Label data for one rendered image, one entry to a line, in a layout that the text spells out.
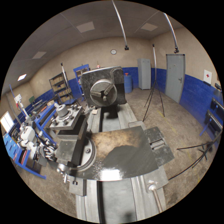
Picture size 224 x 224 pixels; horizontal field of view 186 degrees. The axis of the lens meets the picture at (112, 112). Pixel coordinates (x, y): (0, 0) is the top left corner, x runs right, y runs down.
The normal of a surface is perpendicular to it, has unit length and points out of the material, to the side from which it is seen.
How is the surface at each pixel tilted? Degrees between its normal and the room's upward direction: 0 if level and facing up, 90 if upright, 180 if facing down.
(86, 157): 0
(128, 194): 12
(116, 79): 90
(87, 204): 0
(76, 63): 90
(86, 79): 90
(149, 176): 0
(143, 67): 90
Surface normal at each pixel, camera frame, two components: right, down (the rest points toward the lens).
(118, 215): 0.04, -0.88
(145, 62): 0.07, 0.57
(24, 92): 0.99, -0.16
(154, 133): -0.14, -0.81
